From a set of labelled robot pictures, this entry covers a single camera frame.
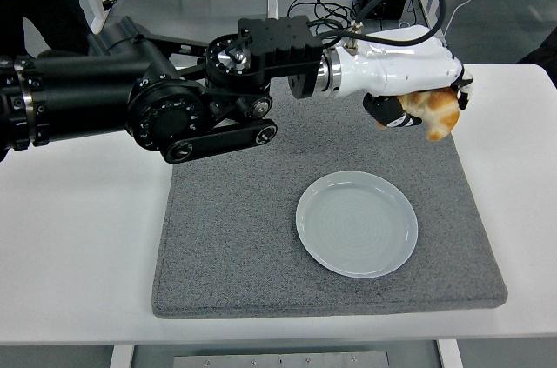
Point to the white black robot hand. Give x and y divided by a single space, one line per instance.
404 68

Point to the golden croissant bread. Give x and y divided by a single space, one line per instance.
439 115

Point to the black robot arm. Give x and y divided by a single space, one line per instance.
87 89

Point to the pale grey round plate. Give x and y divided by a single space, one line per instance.
357 224

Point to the grey metal plate with screws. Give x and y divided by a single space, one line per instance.
283 360

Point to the grey felt mat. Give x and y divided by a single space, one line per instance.
261 233

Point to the white table leg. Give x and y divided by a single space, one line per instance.
122 357
450 355

